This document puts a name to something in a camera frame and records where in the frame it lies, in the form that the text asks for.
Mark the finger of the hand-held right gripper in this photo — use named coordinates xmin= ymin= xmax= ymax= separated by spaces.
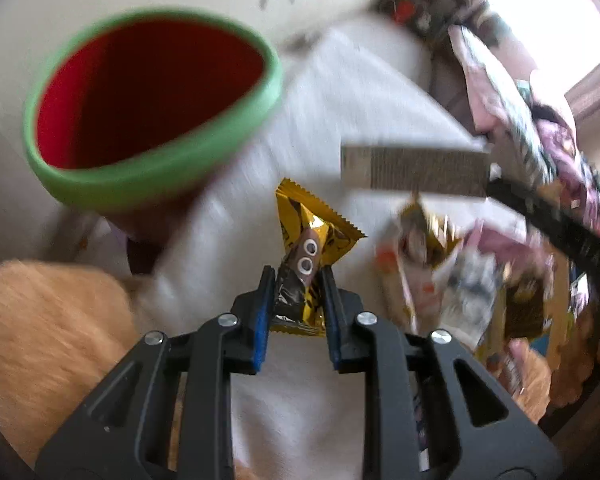
xmin=485 ymin=169 xmax=600 ymax=283

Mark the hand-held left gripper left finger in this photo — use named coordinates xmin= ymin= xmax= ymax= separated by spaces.
xmin=35 ymin=265 xmax=277 ymax=480

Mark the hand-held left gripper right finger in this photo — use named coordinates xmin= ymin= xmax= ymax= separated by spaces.
xmin=317 ymin=266 xmax=566 ymax=480

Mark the yellow snack wrapper with eyes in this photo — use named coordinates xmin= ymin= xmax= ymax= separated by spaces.
xmin=269 ymin=177 xmax=368 ymax=338

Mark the grey cardboard box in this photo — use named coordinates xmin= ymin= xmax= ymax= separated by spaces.
xmin=340 ymin=144 xmax=492 ymax=198

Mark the red bin with green rim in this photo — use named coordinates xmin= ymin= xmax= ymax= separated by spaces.
xmin=22 ymin=6 xmax=285 ymax=276

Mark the purple cloth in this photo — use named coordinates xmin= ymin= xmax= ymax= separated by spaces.
xmin=532 ymin=102 xmax=583 ymax=191

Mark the orange and white wrapper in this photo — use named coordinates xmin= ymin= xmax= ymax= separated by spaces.
xmin=374 ymin=239 xmax=443 ymax=333

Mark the yellow foil snack wrapper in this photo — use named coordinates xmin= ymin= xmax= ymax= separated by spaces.
xmin=396 ymin=200 xmax=463 ymax=281

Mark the pink patterned quilt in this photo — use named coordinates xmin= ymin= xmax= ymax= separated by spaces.
xmin=447 ymin=25 xmax=561 ymax=186

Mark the white towel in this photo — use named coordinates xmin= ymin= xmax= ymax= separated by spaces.
xmin=55 ymin=30 xmax=526 ymax=480

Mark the bright window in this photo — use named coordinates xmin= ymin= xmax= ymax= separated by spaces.
xmin=482 ymin=0 xmax=600 ymax=96

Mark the orange fuzzy cloth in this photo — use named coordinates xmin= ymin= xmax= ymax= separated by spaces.
xmin=0 ymin=259 xmax=186 ymax=471

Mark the dark cluttered shelf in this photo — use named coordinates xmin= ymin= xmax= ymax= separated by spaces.
xmin=375 ymin=0 xmax=468 ymax=43

